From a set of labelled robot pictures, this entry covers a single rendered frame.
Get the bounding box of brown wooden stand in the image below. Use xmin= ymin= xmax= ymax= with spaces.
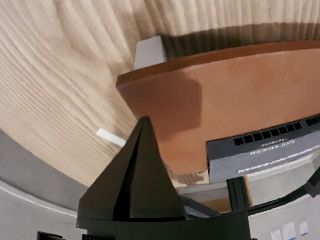
xmin=115 ymin=36 xmax=320 ymax=176

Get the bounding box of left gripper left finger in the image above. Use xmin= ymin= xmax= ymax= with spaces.
xmin=77 ymin=117 xmax=144 ymax=222

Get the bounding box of dark grey network switch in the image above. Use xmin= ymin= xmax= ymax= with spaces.
xmin=207 ymin=114 xmax=320 ymax=183

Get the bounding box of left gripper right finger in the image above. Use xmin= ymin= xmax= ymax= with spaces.
xmin=130 ymin=116 xmax=188 ymax=222

